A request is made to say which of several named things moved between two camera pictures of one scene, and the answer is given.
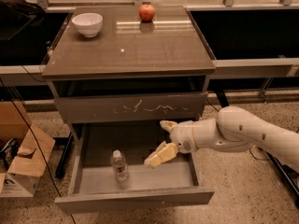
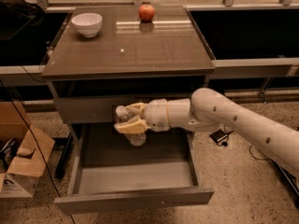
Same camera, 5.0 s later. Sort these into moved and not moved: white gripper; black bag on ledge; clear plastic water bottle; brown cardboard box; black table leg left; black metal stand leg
Moved: clear plastic water bottle; white gripper
Not moved: black metal stand leg; brown cardboard box; black table leg left; black bag on ledge
